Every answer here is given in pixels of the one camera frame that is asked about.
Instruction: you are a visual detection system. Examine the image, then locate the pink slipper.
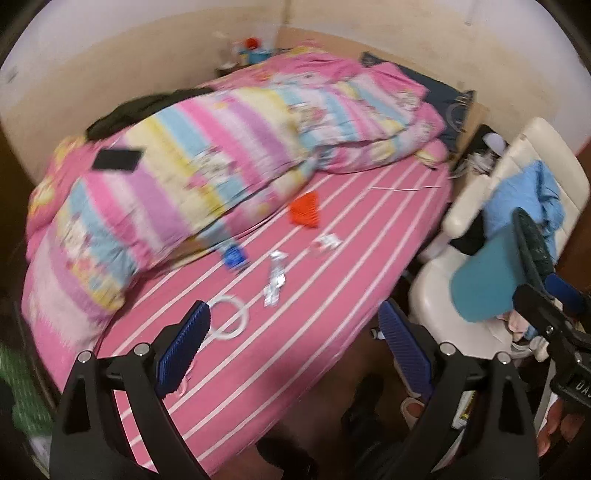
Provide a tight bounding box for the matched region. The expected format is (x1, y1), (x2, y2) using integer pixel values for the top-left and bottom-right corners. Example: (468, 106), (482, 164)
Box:
(399, 397), (426, 425)

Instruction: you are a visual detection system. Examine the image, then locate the red and blue toy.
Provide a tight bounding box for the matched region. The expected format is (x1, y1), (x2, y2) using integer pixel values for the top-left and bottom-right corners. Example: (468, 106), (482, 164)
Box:
(233, 37), (273, 65)

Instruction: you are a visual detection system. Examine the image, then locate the pale pink garment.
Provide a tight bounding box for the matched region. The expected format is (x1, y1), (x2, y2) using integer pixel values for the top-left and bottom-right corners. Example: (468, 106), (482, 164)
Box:
(501, 309), (539, 344)

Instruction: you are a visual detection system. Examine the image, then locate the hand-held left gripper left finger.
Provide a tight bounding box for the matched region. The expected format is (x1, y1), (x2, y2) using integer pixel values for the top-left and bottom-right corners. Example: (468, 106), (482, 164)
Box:
(48, 300), (213, 480)

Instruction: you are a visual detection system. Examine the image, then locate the dark bedside table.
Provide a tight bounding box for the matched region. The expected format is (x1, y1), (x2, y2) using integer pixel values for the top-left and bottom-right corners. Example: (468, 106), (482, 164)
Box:
(455, 124), (509, 176)

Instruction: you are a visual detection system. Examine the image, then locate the green patterned cloth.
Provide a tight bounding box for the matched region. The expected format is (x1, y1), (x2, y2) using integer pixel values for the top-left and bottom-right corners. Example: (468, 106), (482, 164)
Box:
(0, 344), (51, 435)

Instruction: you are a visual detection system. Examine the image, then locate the white medicine box red circle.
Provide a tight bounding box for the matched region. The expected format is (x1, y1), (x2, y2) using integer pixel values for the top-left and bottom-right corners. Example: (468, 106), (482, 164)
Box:
(310, 233), (342, 252)

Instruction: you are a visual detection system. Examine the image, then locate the dark nightstand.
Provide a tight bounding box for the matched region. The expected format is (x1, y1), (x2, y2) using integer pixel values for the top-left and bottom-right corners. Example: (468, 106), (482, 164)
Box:
(215, 62), (250, 79)

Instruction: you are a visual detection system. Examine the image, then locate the white plastic ring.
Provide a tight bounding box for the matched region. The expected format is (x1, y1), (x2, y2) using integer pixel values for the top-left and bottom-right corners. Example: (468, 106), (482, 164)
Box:
(208, 295), (251, 341)

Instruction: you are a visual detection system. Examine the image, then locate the cream padded chair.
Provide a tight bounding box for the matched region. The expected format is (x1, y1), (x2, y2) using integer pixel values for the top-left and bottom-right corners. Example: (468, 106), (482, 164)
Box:
(409, 117), (591, 365)

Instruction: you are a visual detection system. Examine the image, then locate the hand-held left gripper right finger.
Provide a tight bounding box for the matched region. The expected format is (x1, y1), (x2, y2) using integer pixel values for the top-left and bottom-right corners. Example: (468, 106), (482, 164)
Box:
(378, 298), (541, 480)

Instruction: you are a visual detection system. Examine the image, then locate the dark blue pillow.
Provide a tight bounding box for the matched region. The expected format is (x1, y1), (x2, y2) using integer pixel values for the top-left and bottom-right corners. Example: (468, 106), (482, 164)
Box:
(360, 51), (476, 153)

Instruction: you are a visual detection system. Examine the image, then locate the pink striped printed quilt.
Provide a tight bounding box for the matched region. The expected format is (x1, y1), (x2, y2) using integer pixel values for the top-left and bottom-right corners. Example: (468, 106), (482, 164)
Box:
(25, 44), (446, 319)

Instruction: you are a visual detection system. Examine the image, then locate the person's right hand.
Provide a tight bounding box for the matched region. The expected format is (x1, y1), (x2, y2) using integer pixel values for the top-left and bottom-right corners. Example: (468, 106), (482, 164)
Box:
(538, 401), (591, 462)

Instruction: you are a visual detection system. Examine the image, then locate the bed with pink striped sheet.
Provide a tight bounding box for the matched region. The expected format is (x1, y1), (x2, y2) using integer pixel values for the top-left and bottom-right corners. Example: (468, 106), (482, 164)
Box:
(21, 152), (453, 467)

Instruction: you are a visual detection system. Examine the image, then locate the black flat phone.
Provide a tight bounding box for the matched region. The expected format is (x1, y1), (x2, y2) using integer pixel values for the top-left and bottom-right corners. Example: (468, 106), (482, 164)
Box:
(91, 148), (143, 172)

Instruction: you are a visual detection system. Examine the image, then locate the blue wrapper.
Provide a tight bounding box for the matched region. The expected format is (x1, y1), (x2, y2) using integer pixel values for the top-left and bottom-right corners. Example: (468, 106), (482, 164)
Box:
(221, 242), (247, 273)

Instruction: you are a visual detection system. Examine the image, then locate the bundle of white cables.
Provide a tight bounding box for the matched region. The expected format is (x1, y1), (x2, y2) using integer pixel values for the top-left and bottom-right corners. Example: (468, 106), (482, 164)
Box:
(450, 152), (497, 178)

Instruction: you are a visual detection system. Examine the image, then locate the pink pillow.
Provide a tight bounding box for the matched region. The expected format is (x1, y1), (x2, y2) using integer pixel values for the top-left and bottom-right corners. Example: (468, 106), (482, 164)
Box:
(416, 138), (451, 164)

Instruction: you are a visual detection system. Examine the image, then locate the black shoe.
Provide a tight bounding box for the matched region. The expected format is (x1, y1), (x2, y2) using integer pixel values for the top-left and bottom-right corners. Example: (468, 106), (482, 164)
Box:
(342, 374), (398, 444)

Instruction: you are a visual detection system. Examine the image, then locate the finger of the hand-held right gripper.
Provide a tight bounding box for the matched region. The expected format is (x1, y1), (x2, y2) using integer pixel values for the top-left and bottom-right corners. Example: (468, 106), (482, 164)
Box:
(545, 274), (591, 317)
(513, 284), (591, 356)

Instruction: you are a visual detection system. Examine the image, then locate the orange foam fruit net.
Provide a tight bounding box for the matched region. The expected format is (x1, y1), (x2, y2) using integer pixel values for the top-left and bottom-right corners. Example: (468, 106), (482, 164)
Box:
(289, 191), (324, 229)

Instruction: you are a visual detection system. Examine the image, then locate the black garment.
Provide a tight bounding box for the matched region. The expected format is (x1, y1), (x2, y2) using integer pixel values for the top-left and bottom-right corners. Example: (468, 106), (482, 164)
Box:
(85, 90), (213, 139)

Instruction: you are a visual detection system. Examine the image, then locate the light blue garment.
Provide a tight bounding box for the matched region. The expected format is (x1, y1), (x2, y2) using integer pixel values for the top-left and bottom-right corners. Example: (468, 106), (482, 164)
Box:
(482, 161), (566, 241)

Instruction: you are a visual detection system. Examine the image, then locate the silver blister pack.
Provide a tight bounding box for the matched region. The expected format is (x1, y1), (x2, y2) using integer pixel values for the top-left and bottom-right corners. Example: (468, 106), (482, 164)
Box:
(263, 251), (288, 306)

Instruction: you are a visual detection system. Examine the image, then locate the black cloth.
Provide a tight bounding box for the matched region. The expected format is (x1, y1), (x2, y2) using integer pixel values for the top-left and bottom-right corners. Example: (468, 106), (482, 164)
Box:
(450, 222), (490, 257)

